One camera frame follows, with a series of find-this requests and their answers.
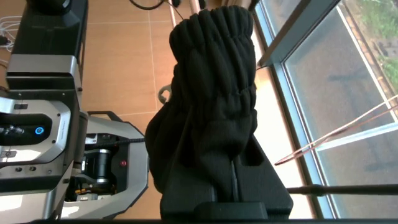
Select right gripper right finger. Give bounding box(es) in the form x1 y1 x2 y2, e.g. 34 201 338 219
232 136 294 218

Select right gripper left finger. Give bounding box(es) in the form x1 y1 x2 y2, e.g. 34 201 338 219
160 174 218 218

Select black shorts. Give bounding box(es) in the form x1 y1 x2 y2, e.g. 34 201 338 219
144 4 259 202

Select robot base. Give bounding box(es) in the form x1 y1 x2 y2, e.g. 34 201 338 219
0 0 150 223

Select black clothes rack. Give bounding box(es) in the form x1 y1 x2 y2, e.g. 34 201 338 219
285 183 398 197

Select pink clothes hanger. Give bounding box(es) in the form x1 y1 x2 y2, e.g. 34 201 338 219
274 95 398 166

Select window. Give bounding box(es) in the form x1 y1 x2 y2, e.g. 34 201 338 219
253 0 398 219

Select black cable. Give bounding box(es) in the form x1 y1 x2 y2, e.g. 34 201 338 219
128 0 167 11

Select white cable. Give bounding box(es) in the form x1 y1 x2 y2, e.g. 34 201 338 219
0 14 23 53

